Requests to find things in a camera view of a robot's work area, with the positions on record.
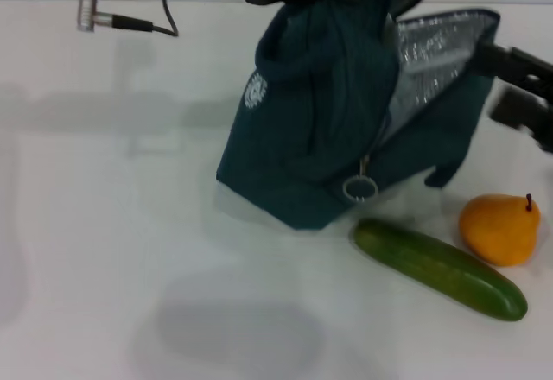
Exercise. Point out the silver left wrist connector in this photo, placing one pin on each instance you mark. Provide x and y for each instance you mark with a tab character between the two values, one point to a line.
86	4

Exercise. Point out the orange yellow pear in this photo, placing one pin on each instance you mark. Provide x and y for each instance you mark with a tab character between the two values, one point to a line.
497	231

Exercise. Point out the dark teal insulated lunch bag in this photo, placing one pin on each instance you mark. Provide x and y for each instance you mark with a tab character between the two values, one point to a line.
319	116

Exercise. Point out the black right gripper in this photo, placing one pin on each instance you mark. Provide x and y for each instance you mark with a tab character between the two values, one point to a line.
546	131

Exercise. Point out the green cucumber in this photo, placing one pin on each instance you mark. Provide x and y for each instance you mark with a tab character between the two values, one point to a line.
440	272

